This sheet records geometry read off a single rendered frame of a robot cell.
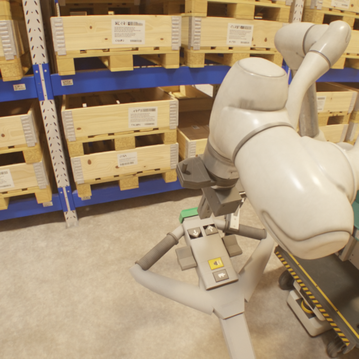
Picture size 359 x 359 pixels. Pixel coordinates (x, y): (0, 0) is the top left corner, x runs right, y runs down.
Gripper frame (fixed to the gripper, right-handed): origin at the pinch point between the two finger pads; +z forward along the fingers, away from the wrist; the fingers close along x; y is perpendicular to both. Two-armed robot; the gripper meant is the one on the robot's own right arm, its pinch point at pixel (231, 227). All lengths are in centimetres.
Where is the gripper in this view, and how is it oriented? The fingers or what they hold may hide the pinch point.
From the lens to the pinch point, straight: 85.0
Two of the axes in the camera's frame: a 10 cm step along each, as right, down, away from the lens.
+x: -1.5, 6.1, 7.8
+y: 9.7, 2.4, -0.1
